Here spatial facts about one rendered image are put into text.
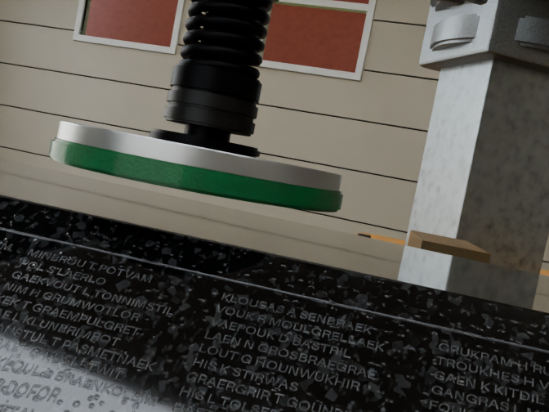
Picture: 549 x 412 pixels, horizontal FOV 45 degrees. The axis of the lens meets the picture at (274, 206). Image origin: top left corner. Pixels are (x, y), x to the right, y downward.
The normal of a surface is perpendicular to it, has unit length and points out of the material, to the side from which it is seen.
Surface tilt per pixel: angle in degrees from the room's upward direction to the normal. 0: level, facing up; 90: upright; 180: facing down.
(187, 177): 90
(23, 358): 45
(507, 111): 90
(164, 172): 90
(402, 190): 90
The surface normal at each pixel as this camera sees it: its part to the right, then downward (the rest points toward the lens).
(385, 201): -0.32, 0.00
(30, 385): 0.00, -0.68
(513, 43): 0.25, 0.11
